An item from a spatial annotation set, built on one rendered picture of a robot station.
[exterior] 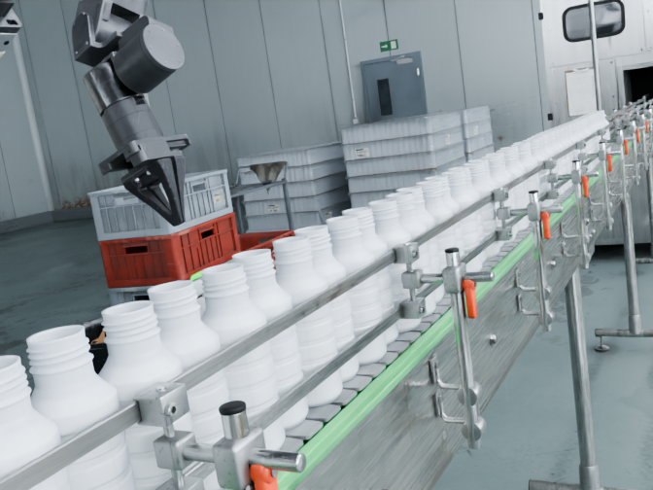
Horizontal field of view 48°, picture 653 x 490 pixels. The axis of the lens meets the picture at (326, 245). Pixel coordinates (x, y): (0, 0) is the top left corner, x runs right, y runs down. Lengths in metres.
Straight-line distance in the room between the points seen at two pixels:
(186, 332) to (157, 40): 0.40
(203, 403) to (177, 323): 0.07
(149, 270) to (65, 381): 2.90
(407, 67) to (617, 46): 6.53
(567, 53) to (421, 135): 2.33
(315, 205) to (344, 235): 7.35
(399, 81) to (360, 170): 4.19
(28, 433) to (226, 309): 0.22
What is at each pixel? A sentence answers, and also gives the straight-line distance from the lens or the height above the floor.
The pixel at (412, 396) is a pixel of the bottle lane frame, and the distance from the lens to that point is 0.87.
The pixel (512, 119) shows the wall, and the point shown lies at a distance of 11.31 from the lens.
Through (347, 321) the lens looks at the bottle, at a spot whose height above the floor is 1.06.
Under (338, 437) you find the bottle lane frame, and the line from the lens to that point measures 0.71.
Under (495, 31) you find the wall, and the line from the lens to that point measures 11.37.
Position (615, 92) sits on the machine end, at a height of 1.18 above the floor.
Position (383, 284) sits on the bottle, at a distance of 0.88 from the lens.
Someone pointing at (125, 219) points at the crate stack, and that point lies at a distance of 3.38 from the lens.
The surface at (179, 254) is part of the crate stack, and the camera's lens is 3.31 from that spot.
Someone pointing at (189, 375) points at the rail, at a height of 1.11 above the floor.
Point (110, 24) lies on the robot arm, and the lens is 0.95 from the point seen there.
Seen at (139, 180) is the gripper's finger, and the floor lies 1.24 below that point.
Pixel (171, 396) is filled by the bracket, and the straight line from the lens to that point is 0.50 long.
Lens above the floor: 1.27
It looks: 9 degrees down
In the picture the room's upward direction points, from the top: 8 degrees counter-clockwise
